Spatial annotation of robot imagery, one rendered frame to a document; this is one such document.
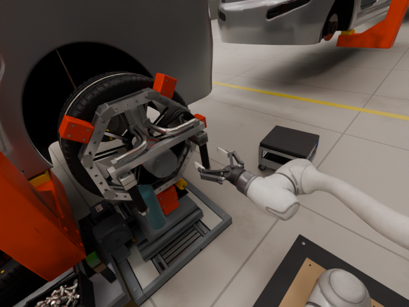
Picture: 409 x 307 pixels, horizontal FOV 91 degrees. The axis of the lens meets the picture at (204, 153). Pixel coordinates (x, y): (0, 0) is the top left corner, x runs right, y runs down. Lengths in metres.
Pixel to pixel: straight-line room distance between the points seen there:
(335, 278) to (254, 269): 0.68
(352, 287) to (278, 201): 0.39
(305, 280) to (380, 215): 0.67
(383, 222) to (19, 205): 1.04
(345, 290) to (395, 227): 0.39
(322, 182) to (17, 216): 1.03
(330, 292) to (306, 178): 0.39
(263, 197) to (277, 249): 0.92
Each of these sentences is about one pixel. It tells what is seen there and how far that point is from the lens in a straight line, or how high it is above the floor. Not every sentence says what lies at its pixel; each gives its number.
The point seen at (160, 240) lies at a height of 0.15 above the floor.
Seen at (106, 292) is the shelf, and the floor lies 0.45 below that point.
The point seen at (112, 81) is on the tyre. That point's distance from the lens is 0.96.
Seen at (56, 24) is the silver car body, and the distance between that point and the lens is 1.31.
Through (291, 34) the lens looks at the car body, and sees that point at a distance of 3.13.
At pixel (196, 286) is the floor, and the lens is 1.49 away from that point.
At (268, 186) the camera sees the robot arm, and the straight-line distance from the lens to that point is 0.70.
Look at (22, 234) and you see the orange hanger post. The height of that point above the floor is 0.82.
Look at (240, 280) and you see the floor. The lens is 1.48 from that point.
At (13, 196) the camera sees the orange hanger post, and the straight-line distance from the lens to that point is 0.92.
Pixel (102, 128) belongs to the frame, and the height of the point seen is 1.05.
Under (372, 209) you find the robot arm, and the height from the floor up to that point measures 0.96.
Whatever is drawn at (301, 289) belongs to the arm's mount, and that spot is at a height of 0.31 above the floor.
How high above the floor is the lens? 1.39
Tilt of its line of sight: 37 degrees down
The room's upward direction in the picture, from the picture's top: 10 degrees counter-clockwise
